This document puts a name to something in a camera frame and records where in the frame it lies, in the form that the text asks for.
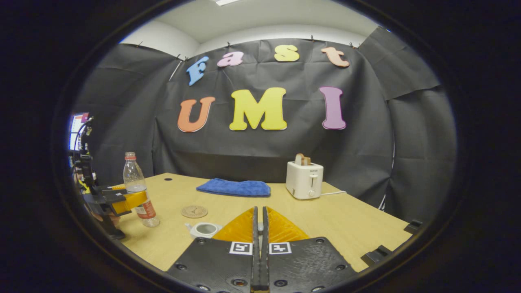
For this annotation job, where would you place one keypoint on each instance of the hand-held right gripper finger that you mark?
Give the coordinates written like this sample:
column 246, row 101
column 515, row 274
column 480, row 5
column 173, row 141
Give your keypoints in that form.
column 255, row 264
column 264, row 264

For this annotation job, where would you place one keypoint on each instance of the black table edge clamp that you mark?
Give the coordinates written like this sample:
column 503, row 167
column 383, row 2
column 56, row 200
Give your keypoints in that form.
column 413, row 226
column 376, row 255

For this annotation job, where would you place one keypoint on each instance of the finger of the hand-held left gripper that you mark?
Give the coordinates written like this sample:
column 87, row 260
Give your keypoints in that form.
column 106, row 187
column 106, row 201

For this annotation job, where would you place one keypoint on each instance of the white teacup lid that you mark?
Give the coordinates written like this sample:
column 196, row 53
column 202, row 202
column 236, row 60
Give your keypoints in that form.
column 260, row 228

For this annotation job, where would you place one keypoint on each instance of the round wooden coaster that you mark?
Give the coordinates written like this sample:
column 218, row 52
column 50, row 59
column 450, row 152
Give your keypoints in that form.
column 194, row 212

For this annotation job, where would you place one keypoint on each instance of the toast bread slice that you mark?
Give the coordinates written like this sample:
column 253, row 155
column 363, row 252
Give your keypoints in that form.
column 301, row 160

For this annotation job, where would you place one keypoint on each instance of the ceiling light panel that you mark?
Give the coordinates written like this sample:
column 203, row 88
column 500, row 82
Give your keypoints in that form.
column 226, row 2

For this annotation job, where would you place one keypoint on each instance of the blue towel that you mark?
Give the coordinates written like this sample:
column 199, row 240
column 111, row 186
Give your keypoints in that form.
column 234, row 188

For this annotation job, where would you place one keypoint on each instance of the clear plastic water bottle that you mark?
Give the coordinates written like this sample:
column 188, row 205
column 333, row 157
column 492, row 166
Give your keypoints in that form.
column 136, row 179

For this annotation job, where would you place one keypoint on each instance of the computer monitor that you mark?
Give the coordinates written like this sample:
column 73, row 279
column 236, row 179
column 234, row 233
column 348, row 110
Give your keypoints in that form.
column 75, row 130

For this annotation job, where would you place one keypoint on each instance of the white toaster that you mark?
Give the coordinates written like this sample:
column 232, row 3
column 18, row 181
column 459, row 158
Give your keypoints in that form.
column 303, row 181

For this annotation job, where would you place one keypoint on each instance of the white teacup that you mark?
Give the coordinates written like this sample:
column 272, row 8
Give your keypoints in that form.
column 199, row 232

